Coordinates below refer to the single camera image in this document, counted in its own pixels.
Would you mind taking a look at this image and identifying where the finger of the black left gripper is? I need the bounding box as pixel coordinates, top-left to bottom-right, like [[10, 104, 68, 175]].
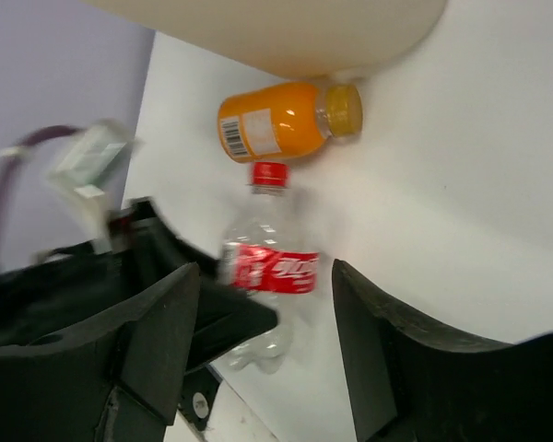
[[186, 257, 277, 373]]

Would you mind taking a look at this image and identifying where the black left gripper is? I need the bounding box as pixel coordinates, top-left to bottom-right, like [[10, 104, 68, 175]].
[[0, 197, 220, 351]]

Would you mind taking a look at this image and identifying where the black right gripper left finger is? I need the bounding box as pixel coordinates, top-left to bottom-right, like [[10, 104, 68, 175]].
[[0, 264, 200, 441]]

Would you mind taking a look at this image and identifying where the cream plastic bin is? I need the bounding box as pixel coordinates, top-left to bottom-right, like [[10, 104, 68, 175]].
[[91, 0, 447, 78]]

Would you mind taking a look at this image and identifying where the red cap clear bottle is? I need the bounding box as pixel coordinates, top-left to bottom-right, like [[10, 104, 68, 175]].
[[218, 161, 319, 374]]

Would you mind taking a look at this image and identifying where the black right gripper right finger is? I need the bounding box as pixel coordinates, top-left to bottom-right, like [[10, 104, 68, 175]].
[[332, 260, 553, 441]]

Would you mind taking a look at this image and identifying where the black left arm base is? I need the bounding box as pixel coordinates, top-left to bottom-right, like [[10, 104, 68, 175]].
[[178, 365, 222, 433]]

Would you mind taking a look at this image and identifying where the orange juice bottle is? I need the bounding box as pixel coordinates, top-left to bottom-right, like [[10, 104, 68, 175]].
[[217, 82, 363, 163]]

